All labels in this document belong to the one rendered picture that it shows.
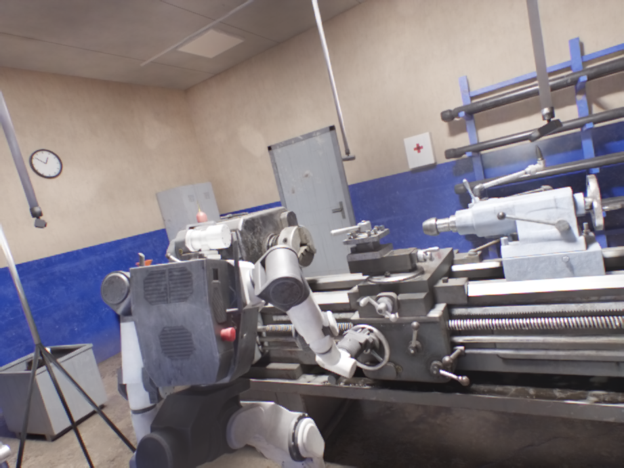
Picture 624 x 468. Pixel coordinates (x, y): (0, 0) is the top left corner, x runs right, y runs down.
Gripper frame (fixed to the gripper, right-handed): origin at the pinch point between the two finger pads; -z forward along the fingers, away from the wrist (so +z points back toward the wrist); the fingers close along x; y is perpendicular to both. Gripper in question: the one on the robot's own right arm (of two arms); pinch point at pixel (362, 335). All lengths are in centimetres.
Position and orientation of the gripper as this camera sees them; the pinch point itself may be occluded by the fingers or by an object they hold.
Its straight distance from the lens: 166.5
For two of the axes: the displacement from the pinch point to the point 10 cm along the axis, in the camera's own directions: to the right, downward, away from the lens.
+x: 8.7, 1.7, -4.6
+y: 0.4, -9.6, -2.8
